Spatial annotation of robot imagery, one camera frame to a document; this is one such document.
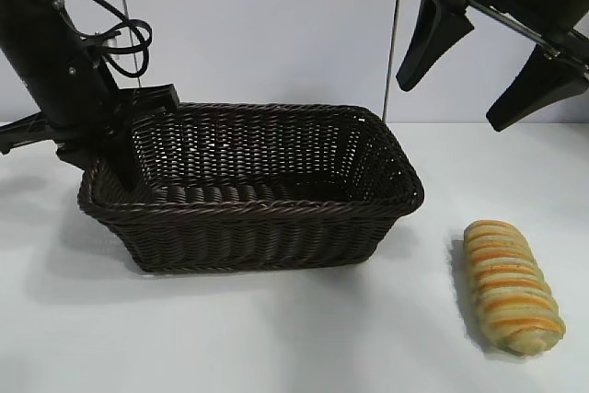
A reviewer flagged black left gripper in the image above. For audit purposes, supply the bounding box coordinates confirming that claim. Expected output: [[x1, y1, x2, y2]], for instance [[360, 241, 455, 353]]
[[0, 70, 179, 193]]

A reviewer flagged dark brown wicker basket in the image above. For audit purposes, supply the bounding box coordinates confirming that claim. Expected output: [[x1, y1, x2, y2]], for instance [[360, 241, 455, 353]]
[[76, 101, 425, 277]]

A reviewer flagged long striped bread loaf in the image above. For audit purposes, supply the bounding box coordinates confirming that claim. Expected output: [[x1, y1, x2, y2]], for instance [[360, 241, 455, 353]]
[[462, 220, 567, 357]]

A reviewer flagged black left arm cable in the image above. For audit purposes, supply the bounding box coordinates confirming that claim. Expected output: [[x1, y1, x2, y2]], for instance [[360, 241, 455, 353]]
[[57, 0, 153, 79]]

